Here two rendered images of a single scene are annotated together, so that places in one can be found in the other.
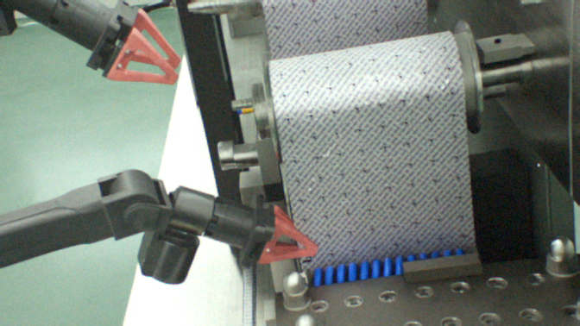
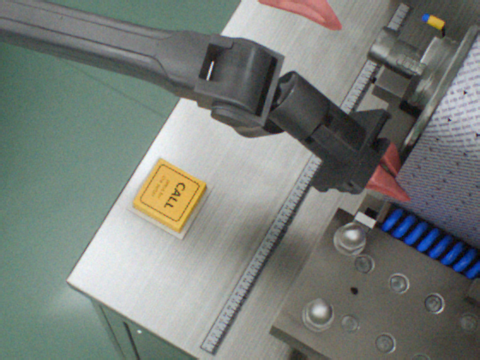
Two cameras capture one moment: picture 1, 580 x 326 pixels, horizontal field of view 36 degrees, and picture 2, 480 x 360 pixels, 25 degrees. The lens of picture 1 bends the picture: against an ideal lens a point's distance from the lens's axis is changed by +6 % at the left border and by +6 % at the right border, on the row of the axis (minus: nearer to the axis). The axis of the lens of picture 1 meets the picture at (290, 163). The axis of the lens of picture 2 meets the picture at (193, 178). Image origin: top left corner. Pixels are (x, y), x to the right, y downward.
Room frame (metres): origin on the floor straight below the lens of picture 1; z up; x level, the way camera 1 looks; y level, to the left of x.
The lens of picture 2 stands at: (0.59, 0.04, 2.25)
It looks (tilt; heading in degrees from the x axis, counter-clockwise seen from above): 73 degrees down; 29
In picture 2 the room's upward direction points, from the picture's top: straight up
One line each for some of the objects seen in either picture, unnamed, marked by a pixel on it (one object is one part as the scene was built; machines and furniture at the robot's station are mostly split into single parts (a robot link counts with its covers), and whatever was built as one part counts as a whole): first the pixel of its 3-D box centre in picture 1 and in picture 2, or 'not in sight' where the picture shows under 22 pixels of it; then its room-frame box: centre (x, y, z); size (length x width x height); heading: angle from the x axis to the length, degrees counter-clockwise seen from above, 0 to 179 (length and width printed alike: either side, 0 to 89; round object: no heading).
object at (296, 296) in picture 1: (294, 287); (351, 236); (0.93, 0.02, 1.05); 0.04 x 0.04 x 0.04
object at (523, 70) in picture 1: (498, 72); not in sight; (1.06, -0.28, 1.25); 0.07 x 0.04 x 0.04; 88
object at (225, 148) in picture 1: (227, 154); (382, 45); (1.10, 0.09, 1.18); 0.04 x 0.02 x 0.04; 178
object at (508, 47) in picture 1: (503, 46); not in sight; (1.06, -0.29, 1.28); 0.06 x 0.05 x 0.02; 88
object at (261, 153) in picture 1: (267, 228); (393, 104); (1.10, 0.05, 1.05); 0.06 x 0.05 x 0.31; 88
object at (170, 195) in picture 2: not in sight; (170, 195); (0.91, 0.25, 0.91); 0.07 x 0.07 x 0.02; 88
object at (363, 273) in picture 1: (392, 270); (468, 262); (0.98, -0.11, 1.03); 0.21 x 0.04 x 0.03; 88
